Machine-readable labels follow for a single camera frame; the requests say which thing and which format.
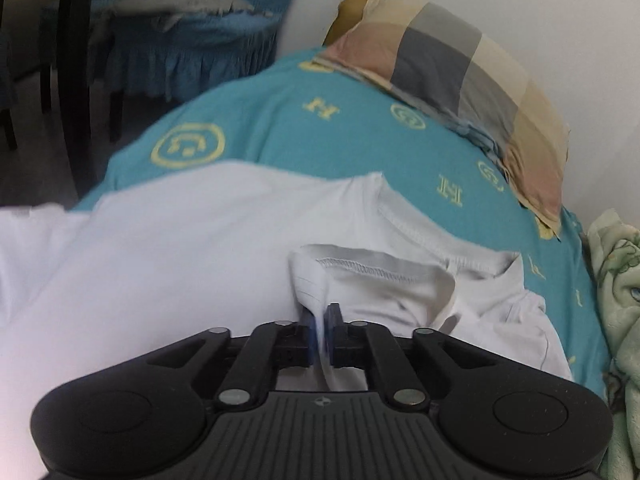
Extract white t-shirt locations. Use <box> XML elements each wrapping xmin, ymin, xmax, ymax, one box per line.
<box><xmin>0</xmin><ymin>159</ymin><xmax>574</xmax><ymax>480</ymax></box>

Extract grey cloth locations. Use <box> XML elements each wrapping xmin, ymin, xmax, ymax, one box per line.
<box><xmin>112</xmin><ymin>0</ymin><xmax>273</xmax><ymax>31</ymax></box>

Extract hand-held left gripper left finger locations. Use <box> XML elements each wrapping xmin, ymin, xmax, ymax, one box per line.
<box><xmin>141</xmin><ymin>308</ymin><xmax>319</xmax><ymax>408</ymax></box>

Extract checkered pillow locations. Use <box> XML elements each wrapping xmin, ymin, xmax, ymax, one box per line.
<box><xmin>312</xmin><ymin>0</ymin><xmax>571</xmax><ymax>237</ymax></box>

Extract teal printed bed sheet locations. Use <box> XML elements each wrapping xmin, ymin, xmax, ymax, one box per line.
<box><xmin>74</xmin><ymin>46</ymin><xmax>612</xmax><ymax>401</ymax></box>

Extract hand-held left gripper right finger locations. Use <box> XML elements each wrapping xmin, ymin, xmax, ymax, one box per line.
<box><xmin>322</xmin><ymin>302</ymin><xmax>493</xmax><ymax>407</ymax></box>

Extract olive yellow pillow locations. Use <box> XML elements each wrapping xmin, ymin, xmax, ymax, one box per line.
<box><xmin>324</xmin><ymin>0</ymin><xmax>372</xmax><ymax>46</ymax></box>

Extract blue covered chair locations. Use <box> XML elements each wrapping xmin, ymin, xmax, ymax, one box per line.
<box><xmin>85</xmin><ymin>0</ymin><xmax>308</xmax><ymax>143</ymax></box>

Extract dark wooden table leg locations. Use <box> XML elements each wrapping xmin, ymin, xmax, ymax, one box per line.
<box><xmin>0</xmin><ymin>0</ymin><xmax>128</xmax><ymax>200</ymax></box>

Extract light green printed blanket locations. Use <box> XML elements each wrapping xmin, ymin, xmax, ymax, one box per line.
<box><xmin>586</xmin><ymin>208</ymin><xmax>640</xmax><ymax>480</ymax></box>

